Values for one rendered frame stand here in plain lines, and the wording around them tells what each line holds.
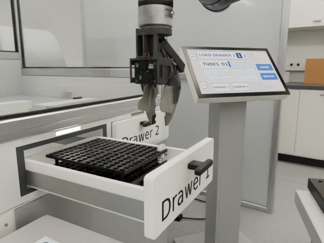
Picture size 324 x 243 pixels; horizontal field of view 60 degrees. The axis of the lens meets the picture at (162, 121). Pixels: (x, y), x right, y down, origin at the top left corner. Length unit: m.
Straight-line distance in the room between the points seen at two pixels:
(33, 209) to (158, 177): 0.37
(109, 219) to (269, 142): 1.52
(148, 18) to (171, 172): 0.31
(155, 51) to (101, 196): 0.31
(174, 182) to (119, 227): 0.54
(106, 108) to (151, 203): 0.45
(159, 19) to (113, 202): 0.37
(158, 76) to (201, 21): 1.82
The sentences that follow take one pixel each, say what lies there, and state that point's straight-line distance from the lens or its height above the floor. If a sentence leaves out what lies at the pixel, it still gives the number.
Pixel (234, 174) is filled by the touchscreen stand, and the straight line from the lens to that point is 1.60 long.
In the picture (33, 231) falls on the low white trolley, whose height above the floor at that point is 0.76.
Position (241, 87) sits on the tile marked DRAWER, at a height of 1.00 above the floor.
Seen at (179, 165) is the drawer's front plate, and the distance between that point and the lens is 0.52.
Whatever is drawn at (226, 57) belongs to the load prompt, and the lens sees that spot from 1.50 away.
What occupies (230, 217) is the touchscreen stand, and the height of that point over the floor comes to 0.27.
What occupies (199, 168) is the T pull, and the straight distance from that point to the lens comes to 0.53.
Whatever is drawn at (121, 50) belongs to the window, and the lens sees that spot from 0.94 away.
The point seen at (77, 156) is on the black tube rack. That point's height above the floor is 0.90.
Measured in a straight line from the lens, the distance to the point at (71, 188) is 0.60.
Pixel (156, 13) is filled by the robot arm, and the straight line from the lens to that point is 0.61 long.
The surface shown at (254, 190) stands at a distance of 2.37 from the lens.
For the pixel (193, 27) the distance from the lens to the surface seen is 2.40.
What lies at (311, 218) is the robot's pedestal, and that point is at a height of 0.76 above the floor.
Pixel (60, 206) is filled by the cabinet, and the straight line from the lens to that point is 0.79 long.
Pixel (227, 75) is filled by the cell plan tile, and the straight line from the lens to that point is 1.42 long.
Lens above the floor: 1.10
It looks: 11 degrees down
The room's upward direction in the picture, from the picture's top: straight up
